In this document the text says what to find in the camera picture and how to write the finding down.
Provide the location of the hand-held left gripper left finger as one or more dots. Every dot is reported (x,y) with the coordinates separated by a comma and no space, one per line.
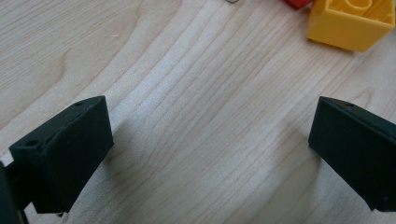
(68,155)

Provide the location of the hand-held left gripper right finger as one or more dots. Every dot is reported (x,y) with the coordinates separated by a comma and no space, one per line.
(355,152)

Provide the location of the yellow building block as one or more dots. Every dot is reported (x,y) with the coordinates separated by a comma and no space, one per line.
(342,28)

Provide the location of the red building block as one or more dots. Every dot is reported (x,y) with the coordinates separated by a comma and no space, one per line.
(297,3)

